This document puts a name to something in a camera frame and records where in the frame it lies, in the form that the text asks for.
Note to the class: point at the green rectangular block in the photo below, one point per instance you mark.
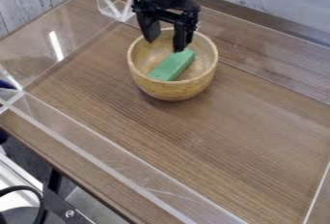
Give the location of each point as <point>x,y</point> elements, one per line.
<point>172,65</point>

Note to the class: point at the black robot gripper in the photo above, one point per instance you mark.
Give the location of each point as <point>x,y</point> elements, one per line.
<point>180,13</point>

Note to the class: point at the grey metal base plate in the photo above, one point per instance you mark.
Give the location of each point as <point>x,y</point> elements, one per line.
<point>60,212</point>

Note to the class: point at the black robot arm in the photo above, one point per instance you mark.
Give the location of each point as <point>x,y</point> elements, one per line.
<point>180,13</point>

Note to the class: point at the clear acrylic front barrier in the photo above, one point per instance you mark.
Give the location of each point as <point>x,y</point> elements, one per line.
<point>145,155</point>

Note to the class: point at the brown wooden bowl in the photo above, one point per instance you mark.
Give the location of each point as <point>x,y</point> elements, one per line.
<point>144,55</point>

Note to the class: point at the black table leg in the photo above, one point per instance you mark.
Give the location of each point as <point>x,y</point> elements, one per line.
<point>54,181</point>

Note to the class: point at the clear acrylic corner bracket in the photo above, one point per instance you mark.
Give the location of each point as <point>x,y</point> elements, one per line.
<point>116,9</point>

